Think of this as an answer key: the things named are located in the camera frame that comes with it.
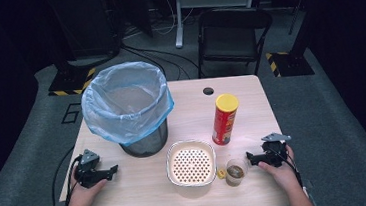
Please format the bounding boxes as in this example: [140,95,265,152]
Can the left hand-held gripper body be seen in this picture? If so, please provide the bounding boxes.
[72,147,106,191]

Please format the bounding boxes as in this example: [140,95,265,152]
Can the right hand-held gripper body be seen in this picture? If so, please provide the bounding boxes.
[259,131,295,170]

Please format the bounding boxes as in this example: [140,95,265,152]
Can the clear plastic cup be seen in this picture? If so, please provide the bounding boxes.
[223,157,250,189]

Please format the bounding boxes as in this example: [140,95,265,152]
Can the black mesh trash bin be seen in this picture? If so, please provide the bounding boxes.
[117,117,172,161]

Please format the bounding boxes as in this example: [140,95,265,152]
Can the red chip can yellow lid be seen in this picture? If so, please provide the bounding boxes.
[207,92,244,148]

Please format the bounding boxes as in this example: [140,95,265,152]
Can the white perforated square bowl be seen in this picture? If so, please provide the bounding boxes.
[163,137,219,190]

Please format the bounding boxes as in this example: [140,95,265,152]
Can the blue plastic bin bag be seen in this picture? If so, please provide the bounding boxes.
[77,58,178,151]

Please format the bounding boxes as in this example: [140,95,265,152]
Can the person's right hand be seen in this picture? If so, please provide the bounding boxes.
[256,143,303,195]

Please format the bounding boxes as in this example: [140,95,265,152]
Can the person's left hand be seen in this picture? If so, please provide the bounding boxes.
[63,163,112,206]

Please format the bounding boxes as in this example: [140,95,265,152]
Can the black yellow striped base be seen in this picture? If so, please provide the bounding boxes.
[264,47,316,80]
[46,65,100,99]

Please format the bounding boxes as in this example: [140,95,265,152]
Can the black folding chair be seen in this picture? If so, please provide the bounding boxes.
[192,4,279,81]

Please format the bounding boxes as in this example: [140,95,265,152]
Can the black cabinet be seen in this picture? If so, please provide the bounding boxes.
[45,0,125,66]

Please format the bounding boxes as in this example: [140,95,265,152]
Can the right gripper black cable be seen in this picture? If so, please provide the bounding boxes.
[273,144,306,193]

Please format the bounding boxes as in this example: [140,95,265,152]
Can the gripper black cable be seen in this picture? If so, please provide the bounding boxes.
[273,144,306,193]
[47,145,88,206]

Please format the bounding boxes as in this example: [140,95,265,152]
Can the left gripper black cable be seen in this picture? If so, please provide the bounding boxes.
[47,145,88,206]

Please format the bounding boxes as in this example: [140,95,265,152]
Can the black floor cables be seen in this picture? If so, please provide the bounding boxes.
[119,36,204,86]

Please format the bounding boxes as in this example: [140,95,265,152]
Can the white metal desk frame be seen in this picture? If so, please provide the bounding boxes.
[170,0,263,49]

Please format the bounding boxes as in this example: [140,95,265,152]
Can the white floor cables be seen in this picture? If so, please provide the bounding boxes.
[121,0,198,40]

